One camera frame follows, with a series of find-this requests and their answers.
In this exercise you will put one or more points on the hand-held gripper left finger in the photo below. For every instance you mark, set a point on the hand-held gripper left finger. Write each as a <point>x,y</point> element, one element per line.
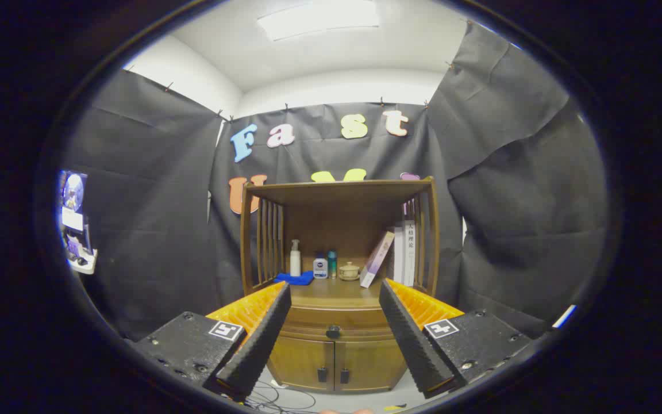
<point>262,345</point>

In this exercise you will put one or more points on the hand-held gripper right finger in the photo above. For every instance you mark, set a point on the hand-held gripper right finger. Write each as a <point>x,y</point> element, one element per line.
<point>408,339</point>

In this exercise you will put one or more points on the wooden drawer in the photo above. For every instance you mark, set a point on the wooden drawer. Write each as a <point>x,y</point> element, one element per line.
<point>314,322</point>

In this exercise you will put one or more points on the black round drawer knob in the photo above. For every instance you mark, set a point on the black round drawer knob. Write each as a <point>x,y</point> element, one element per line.
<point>333,332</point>

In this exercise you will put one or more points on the wooden cabinet door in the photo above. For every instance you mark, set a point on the wooden cabinet door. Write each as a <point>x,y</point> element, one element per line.
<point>368,363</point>
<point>302,362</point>

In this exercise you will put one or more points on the wooden countertop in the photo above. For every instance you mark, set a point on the wooden countertop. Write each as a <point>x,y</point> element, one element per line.
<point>337,290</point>

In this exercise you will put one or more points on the wooden cabinet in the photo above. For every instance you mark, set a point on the wooden cabinet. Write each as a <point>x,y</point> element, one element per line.
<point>337,230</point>

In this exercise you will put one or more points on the blue cloth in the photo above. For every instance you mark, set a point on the blue cloth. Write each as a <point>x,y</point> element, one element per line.
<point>296,279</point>

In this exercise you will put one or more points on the white book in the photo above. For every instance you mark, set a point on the white book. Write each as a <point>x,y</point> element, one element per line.
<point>410,253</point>

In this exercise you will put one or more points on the patterned book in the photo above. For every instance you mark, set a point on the patterned book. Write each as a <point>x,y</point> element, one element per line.
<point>398,253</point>

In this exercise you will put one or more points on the white pump bottle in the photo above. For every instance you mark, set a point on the white pump bottle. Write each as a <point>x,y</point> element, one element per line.
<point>295,261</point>

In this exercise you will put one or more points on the beige ceramic lidded bowl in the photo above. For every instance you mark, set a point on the beige ceramic lidded bowl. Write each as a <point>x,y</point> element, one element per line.
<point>349,271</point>

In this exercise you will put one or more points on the white bottle with blue cap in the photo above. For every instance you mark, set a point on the white bottle with blue cap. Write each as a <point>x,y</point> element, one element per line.
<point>320,268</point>

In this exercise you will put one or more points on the teal bottle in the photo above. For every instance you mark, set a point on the teal bottle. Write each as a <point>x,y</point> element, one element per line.
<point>332,264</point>

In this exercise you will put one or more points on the white plastic object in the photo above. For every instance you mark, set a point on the white plastic object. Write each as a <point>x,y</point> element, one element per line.
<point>564,316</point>

